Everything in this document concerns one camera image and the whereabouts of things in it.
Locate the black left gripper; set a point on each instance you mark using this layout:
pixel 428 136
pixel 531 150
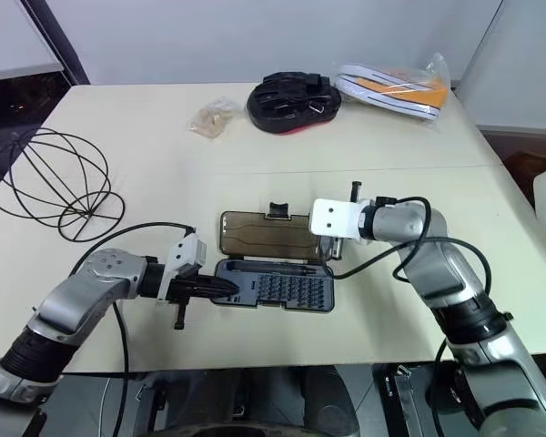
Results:
pixel 184 291

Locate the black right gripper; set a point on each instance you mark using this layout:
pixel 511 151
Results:
pixel 356 191

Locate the black screwdriver bit case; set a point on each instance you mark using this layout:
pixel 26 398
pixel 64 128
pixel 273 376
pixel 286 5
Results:
pixel 277 291

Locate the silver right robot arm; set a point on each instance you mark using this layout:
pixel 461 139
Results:
pixel 441 273

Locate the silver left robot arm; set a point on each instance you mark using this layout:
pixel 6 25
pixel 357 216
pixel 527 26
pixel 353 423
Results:
pixel 73 296

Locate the dark precision screwdriver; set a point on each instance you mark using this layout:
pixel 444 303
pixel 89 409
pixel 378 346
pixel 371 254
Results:
pixel 273 268

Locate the plastic bag white orange items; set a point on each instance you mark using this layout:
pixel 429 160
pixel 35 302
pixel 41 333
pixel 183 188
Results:
pixel 391 93

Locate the black helmet with red underside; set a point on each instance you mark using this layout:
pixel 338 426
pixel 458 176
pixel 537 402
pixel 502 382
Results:
pixel 291 102

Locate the clear bag of wooden pieces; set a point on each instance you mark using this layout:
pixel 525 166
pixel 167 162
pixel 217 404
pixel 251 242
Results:
pixel 211 117

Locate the dark window pane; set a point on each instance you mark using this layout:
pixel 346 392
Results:
pixel 13 118

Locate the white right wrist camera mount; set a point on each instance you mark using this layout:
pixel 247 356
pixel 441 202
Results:
pixel 334 218

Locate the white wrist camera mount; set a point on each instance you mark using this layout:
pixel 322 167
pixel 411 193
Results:
pixel 184 255
pixel 334 218

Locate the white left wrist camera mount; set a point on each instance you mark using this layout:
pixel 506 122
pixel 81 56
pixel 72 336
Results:
pixel 184 255

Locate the black slanted post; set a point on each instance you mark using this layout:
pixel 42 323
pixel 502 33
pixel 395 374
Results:
pixel 66 41

